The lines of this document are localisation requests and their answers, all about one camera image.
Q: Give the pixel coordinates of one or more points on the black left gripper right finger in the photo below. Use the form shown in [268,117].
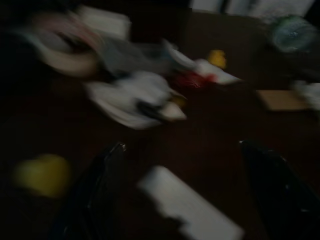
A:
[282,200]

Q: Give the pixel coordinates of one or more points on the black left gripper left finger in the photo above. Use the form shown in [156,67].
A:
[92,200]

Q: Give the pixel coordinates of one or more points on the large yellow round object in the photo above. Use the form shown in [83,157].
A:
[43,175]

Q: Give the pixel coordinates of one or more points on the white flat box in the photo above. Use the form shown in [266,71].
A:
[185,202]

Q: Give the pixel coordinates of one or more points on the tan cardboard piece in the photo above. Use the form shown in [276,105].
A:
[282,100]

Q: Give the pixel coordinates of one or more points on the white crumpled plastic bag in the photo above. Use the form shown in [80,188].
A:
[130,97]

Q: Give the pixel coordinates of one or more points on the grey cloth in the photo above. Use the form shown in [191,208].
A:
[132,55]

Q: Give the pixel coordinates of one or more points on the red wrapper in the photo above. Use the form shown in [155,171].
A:
[190,81]

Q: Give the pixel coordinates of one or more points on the small yellow object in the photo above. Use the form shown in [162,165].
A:
[217,58]

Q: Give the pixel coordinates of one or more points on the green clear round container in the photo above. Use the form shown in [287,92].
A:
[293,33]

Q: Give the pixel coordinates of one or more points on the white rectangular box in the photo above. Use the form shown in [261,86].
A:
[107,21]

